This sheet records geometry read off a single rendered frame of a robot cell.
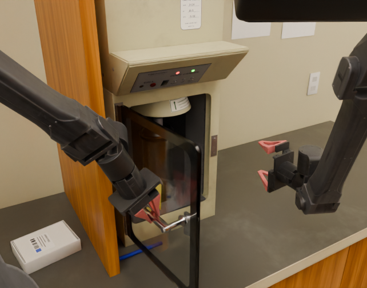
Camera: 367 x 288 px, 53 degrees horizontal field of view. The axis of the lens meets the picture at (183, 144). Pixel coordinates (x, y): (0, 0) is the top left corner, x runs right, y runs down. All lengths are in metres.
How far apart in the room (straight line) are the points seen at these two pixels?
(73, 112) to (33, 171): 0.82
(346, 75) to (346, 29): 1.49
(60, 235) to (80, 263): 0.11
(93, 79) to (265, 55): 1.08
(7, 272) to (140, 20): 0.70
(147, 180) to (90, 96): 0.21
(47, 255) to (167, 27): 0.68
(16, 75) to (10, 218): 0.86
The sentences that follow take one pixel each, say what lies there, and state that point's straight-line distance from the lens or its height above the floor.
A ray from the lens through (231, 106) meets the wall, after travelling 1.69.
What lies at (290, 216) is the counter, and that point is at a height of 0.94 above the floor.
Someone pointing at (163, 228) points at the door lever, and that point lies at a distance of 0.77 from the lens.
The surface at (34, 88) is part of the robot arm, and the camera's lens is 0.57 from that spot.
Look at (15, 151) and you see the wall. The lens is 1.38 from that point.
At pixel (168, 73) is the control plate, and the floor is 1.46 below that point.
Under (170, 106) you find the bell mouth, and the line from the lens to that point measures 1.02.
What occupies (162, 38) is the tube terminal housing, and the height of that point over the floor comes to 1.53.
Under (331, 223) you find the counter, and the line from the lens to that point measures 1.31.
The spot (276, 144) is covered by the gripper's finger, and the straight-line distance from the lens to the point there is 1.01.
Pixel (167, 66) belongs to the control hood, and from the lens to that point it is 0.84.
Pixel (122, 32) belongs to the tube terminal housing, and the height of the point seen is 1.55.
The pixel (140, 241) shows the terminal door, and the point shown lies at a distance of 1.03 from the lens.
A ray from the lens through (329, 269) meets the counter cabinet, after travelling 1.36.
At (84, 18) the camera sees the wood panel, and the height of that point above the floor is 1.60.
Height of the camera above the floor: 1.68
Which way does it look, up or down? 25 degrees down
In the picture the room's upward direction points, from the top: straight up
